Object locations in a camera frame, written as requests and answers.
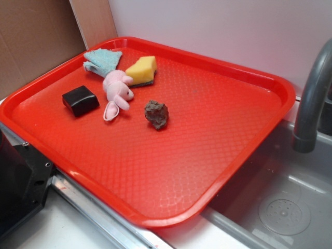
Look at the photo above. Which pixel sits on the light blue cloth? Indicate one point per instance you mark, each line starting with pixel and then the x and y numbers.
pixel 101 61

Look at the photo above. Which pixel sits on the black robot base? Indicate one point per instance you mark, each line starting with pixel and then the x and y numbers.
pixel 25 178

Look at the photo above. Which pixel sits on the brown rock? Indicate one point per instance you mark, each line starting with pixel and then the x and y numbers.
pixel 157 114

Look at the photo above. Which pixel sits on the red plastic tray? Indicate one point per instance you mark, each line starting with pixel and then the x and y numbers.
pixel 219 113

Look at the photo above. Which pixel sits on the yellow sponge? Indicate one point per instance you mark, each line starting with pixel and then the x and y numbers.
pixel 142 71

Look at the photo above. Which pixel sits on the pink plush bunny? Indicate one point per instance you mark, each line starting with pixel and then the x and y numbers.
pixel 118 94

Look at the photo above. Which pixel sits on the black rectangular block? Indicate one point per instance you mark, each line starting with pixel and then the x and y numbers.
pixel 80 101

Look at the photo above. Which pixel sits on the grey sink basin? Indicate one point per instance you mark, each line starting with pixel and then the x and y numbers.
pixel 278 198

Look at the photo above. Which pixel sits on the grey faucet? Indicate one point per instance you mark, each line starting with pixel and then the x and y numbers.
pixel 314 112

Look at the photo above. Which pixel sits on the brown cardboard panel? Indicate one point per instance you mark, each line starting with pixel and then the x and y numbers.
pixel 37 36

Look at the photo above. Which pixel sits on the metal counter rail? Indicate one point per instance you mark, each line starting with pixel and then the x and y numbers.
pixel 74 218

